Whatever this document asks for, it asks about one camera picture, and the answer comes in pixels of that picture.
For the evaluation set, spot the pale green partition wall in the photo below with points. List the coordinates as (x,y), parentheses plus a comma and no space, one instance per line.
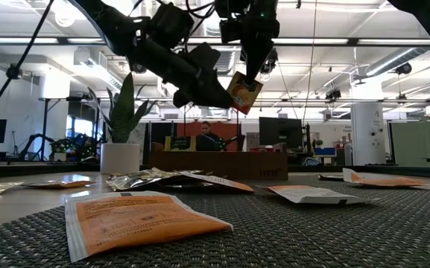
(419,143)

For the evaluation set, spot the grey ceiling duct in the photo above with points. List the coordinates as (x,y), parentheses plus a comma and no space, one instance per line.
(393,61)

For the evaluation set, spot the blue box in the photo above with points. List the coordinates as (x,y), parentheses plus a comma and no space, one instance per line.
(325,152)

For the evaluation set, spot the peach orange tea packet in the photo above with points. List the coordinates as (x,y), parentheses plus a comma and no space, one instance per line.
(242,97)

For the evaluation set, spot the black ceiling spotlight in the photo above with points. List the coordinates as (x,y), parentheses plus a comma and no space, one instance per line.
(14,71)
(333,94)
(272,63)
(403,68)
(139,69)

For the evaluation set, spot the dark flat tea packet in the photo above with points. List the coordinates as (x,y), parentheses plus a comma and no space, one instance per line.
(330,176)

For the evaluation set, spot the grey woven placemat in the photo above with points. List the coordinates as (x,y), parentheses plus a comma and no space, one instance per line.
(311,231)

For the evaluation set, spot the person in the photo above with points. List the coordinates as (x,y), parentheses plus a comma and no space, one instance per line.
(207,141)

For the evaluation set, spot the orange wall panel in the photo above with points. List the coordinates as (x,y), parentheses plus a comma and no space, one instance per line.
(233,130)

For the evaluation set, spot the orange white tea packet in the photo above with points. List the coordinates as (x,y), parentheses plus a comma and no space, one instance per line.
(382,181)
(311,193)
(222,182)
(136,223)

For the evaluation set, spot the flat orange tea packet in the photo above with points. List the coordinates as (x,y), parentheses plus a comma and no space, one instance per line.
(62,183)

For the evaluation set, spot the blue bag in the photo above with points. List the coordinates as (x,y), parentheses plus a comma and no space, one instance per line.
(311,161)

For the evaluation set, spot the brown wooden tea organizer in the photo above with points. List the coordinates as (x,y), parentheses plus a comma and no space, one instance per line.
(218,165)

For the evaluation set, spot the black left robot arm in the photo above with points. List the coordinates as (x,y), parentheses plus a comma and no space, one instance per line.
(106,22)

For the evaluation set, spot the black table edge rail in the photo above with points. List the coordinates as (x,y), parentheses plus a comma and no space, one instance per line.
(32,169)

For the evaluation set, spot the black metal stand frame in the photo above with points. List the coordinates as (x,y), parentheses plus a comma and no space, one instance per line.
(44,130)

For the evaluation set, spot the silver foil tea packet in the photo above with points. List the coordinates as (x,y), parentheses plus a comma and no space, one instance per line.
(136,178)

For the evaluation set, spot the green snake plant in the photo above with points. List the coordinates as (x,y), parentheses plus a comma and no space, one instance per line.
(123,111)

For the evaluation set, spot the black overhead frame bar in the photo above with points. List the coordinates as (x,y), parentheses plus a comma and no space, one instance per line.
(352,41)

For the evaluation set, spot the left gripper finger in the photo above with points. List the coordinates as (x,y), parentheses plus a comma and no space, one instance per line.
(207,63)
(203,97)

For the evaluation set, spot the white round column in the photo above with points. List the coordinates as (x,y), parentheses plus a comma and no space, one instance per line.
(367,134)

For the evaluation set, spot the lemon lime tea packet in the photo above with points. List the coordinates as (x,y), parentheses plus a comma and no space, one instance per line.
(177,144)

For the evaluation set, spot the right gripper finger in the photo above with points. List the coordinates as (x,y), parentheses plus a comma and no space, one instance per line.
(251,63)
(263,57)

